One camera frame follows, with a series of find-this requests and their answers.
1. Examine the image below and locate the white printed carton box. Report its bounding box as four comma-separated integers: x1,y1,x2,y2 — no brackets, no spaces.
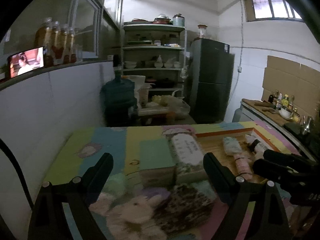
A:
170,133,207,184

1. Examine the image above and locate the green topped box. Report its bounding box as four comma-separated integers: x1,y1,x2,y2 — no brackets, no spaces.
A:
139,138,176,187

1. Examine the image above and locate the black cable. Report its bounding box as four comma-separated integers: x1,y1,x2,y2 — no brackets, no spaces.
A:
0,138,34,210

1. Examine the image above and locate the blue water jug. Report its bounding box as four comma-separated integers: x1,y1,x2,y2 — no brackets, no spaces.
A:
100,70,137,127

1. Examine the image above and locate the amber bottle four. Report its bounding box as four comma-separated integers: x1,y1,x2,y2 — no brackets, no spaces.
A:
68,28,76,63

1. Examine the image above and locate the amber bottle three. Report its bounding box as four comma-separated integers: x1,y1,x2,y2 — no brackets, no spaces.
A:
60,24,69,63

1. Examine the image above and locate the white bowl on counter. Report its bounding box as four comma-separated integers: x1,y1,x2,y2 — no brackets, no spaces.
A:
279,107,293,119

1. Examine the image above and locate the brown cardboard wall sheet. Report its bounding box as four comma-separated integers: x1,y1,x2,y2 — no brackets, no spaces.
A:
262,56,320,119

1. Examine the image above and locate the grey framed interior window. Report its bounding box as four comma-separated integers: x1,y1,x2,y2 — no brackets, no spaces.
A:
1,0,119,63

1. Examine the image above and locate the light green pot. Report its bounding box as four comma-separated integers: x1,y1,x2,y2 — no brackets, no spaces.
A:
172,14,185,27

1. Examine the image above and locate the grey metal shelf rack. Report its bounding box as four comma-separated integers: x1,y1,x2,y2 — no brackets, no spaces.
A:
121,21,187,97

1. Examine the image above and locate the barred outer window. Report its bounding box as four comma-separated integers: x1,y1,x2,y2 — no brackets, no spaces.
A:
244,0,303,22

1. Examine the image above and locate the kitchen counter with board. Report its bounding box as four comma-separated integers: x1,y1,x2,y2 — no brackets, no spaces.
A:
240,99,312,153

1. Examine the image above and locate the yellow green bottle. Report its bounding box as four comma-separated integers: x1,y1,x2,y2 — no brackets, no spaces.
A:
281,94,289,107

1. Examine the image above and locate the orange rimmed cardboard box lid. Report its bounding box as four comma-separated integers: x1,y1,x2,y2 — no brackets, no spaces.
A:
195,126,301,183

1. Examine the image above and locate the glass jar on fridge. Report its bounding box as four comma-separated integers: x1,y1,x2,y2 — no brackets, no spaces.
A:
197,24,208,38

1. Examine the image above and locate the red lidded pot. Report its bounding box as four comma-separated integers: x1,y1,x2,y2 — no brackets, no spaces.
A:
153,14,171,24

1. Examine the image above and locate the black refrigerator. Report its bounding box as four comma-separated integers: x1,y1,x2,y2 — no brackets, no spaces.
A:
186,38,234,124

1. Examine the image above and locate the white plush bunny toy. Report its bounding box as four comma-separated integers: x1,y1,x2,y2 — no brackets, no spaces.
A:
89,193,167,239

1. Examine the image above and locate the amber bottle two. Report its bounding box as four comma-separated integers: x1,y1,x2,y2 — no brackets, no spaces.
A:
50,21,62,65

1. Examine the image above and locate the phone with lit screen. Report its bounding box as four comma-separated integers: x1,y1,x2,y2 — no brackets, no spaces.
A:
7,47,44,78

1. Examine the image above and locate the leopard print cloth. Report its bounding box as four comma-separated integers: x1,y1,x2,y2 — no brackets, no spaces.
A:
152,184,214,235

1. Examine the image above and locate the amber bottle one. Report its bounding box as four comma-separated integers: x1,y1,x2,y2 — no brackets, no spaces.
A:
35,17,53,67

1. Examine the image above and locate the yellowish plastic bag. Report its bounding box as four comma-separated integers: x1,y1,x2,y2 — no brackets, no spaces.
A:
152,95,190,119

